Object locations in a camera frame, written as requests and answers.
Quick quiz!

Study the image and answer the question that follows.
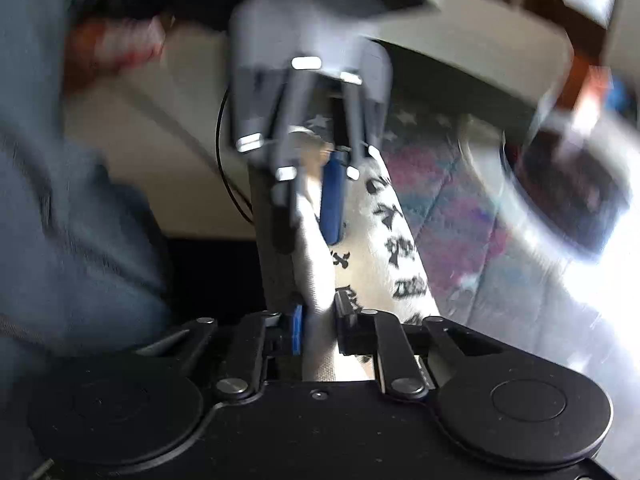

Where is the cream canvas shopping bag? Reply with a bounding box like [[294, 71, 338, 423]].
[[248, 127, 441, 381]]

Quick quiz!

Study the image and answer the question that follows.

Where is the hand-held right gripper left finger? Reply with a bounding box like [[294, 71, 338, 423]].
[[135, 305, 306, 401]]

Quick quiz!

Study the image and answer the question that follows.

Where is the white cardboard box tray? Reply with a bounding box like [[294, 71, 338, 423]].
[[372, 5, 576, 128]]

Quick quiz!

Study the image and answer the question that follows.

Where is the person's left hand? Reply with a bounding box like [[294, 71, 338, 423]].
[[70, 15, 168, 78]]

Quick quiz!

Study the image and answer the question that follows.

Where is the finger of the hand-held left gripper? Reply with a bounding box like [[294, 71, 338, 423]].
[[235, 67, 313, 256], [320, 72, 388, 248]]

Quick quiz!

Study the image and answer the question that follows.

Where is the round black hotplate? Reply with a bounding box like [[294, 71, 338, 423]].
[[500, 125, 632, 263]]

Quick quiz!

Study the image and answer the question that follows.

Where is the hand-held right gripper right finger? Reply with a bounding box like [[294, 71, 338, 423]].
[[334, 290, 506, 401]]

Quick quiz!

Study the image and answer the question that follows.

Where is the person's grey jacket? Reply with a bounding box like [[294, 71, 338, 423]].
[[0, 0, 173, 461]]

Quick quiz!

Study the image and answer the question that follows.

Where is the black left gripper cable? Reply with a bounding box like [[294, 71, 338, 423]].
[[215, 87, 255, 223]]

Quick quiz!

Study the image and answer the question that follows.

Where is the brown box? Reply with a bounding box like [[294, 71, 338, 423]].
[[550, 52, 623, 136]]

